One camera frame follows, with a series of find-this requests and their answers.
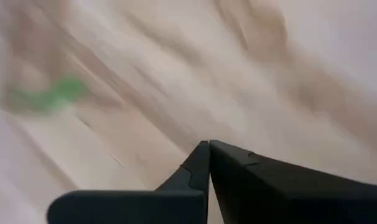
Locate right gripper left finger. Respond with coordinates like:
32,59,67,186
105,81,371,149
46,140,211,224

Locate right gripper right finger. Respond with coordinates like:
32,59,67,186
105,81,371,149
209,139,377,224

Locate green rubber band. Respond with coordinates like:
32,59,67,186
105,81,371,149
1,76,90,114

